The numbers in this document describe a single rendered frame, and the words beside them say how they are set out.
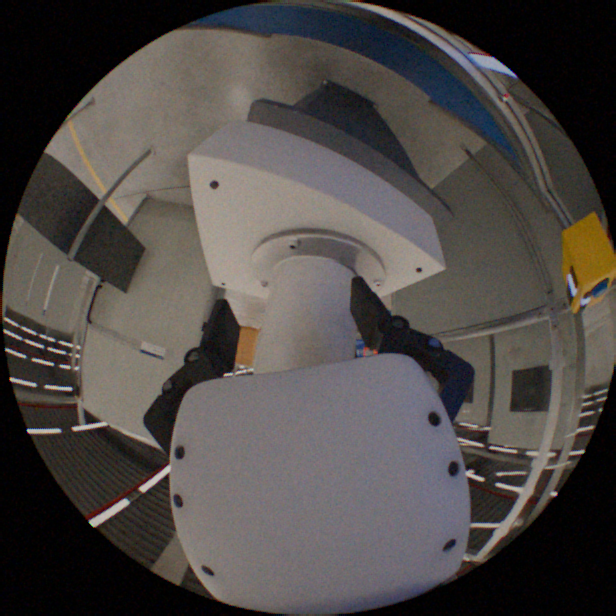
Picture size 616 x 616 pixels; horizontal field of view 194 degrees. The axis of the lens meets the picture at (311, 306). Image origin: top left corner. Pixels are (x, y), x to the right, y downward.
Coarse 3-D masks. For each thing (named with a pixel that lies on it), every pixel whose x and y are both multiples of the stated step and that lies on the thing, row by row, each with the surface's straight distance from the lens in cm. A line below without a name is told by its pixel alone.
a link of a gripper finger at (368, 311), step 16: (352, 288) 12; (368, 288) 11; (352, 304) 13; (368, 304) 10; (368, 320) 10; (384, 320) 10; (368, 336) 11; (416, 336) 10; (416, 352) 11; (432, 352) 10
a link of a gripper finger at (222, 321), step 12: (216, 300) 12; (216, 312) 11; (228, 312) 12; (216, 324) 11; (228, 324) 12; (204, 336) 10; (216, 336) 10; (228, 336) 12; (204, 348) 10; (216, 348) 10; (228, 348) 12; (216, 360) 10; (228, 360) 11; (180, 372) 11; (216, 372) 11; (228, 372) 12; (168, 384) 11; (180, 384) 10; (168, 396) 11
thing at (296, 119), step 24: (312, 96) 50; (336, 96) 63; (360, 96) 113; (264, 120) 24; (288, 120) 23; (312, 120) 23; (336, 120) 32; (360, 120) 43; (336, 144) 23; (360, 144) 23; (384, 144) 36; (384, 168) 25; (408, 168) 34; (408, 192) 27; (432, 192) 29; (432, 216) 31
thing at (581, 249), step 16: (576, 224) 38; (592, 224) 39; (576, 240) 37; (592, 240) 38; (608, 240) 39; (576, 256) 36; (592, 256) 36; (608, 256) 38; (576, 272) 36; (592, 272) 35; (608, 272) 37; (592, 288) 37; (576, 304) 43; (592, 304) 50
